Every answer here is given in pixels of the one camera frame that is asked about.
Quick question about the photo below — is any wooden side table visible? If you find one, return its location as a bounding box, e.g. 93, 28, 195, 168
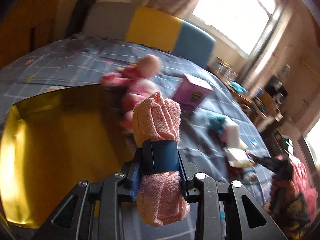
207, 67, 284, 133

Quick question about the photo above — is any teal cloth on table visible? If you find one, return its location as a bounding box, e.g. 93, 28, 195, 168
230, 81, 248, 95

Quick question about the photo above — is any white foam block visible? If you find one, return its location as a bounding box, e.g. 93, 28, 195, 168
223, 118, 240, 148

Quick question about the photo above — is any grey yellow blue headboard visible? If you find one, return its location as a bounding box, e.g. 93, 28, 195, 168
82, 2, 216, 68

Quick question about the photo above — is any gold tin box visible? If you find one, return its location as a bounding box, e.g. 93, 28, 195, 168
1, 85, 133, 228

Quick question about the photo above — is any pink towel blue band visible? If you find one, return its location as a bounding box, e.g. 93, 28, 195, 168
133, 92, 189, 226

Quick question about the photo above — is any pink spotted plush giraffe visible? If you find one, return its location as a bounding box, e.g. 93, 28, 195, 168
100, 54, 162, 132

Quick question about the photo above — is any blue plush dog toy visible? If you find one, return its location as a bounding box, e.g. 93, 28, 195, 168
209, 113, 227, 135

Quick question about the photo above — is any black rolled mat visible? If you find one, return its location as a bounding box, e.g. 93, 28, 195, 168
65, 0, 97, 38

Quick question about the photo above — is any purple cardboard box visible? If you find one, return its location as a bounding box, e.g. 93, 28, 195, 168
172, 74, 213, 111

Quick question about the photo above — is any red fleece cloth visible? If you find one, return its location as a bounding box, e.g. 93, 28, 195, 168
227, 165, 244, 178

